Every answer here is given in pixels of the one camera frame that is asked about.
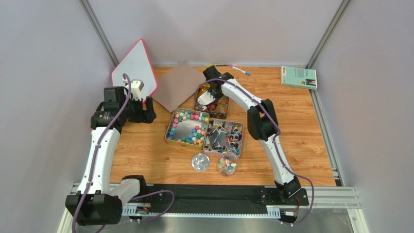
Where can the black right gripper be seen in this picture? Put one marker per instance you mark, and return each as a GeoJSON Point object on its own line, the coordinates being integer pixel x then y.
{"type": "Point", "coordinates": [209, 104]}

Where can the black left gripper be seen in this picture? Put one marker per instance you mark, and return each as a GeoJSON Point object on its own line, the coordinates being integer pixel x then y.
{"type": "Point", "coordinates": [146, 116]}

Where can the clear plastic jar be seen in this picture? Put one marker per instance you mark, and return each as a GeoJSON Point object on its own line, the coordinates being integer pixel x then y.
{"type": "Point", "coordinates": [227, 164]}

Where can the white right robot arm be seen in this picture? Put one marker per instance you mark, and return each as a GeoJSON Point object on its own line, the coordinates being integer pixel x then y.
{"type": "Point", "coordinates": [261, 123]}

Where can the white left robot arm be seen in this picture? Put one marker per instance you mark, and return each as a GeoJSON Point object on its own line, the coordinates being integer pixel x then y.
{"type": "Point", "coordinates": [95, 203]}

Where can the gold tin of gummy candies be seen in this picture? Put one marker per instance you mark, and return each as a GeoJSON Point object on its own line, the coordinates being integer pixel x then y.
{"type": "Point", "coordinates": [217, 109]}

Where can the gold tin of star candies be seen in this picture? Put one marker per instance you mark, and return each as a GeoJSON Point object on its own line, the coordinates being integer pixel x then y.
{"type": "Point", "coordinates": [187, 128]}

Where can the yellow pink pen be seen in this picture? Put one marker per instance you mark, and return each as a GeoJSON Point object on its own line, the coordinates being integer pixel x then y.
{"type": "Point", "coordinates": [222, 65]}

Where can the white blue marker pen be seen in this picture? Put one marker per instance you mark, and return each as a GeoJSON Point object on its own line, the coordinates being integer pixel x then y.
{"type": "Point", "coordinates": [241, 71]}

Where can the brown cardboard sheet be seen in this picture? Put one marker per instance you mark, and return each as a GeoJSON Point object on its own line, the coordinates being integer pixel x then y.
{"type": "Point", "coordinates": [177, 85]}

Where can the pink tin of lollipops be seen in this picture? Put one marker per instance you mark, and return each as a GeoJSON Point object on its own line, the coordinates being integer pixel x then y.
{"type": "Point", "coordinates": [223, 136]}

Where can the white board with red rim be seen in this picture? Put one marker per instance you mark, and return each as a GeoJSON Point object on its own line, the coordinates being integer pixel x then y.
{"type": "Point", "coordinates": [137, 65]}

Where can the silver jar lid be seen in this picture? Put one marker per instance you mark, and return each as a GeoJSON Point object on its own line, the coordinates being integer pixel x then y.
{"type": "Point", "coordinates": [200, 162]}

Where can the teal book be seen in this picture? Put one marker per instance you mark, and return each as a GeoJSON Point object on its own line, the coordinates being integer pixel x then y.
{"type": "Point", "coordinates": [298, 77]}

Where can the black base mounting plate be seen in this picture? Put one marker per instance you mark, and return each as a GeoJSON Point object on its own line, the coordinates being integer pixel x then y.
{"type": "Point", "coordinates": [217, 199]}

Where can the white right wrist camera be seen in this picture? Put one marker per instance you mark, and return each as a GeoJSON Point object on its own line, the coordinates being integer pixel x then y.
{"type": "Point", "coordinates": [205, 99]}

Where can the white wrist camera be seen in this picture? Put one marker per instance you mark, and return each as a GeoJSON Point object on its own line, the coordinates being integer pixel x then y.
{"type": "Point", "coordinates": [205, 99]}
{"type": "Point", "coordinates": [137, 86]}

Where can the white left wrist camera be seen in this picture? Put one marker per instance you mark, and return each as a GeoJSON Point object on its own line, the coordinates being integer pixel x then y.
{"type": "Point", "coordinates": [137, 86]}

